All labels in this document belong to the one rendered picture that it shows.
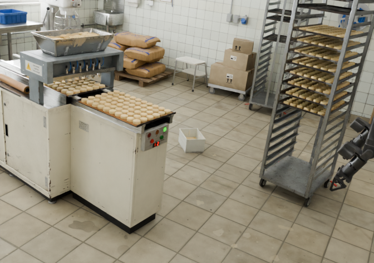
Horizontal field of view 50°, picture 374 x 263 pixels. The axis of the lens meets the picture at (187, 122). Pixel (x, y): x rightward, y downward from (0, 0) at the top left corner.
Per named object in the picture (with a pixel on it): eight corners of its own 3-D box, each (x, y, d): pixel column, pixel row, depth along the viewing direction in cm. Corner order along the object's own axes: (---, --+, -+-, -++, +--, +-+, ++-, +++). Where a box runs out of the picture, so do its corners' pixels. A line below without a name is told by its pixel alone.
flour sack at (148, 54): (146, 63, 620) (147, 52, 614) (122, 58, 635) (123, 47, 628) (166, 55, 682) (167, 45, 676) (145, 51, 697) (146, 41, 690)
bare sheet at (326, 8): (349, 15, 295) (350, 13, 295) (299, 7, 317) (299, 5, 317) (372, 13, 340) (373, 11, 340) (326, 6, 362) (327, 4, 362)
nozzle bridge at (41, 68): (21, 96, 303) (19, 51, 290) (96, 80, 357) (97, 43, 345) (47, 108, 285) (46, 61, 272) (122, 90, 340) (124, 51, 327)
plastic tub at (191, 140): (177, 141, 459) (178, 128, 453) (196, 140, 466) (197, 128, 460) (185, 153, 433) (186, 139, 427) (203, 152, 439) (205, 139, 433)
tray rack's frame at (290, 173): (306, 207, 351) (361, -5, 285) (255, 184, 379) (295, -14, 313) (332, 182, 399) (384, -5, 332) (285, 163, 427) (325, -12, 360)
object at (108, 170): (69, 198, 331) (69, 95, 298) (101, 184, 357) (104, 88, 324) (129, 238, 294) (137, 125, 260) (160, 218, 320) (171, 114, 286)
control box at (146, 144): (139, 150, 272) (141, 131, 266) (163, 140, 290) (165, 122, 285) (143, 152, 270) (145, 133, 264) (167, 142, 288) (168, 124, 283)
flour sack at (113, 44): (117, 55, 645) (117, 45, 639) (96, 50, 662) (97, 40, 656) (142, 49, 705) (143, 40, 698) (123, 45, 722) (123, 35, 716)
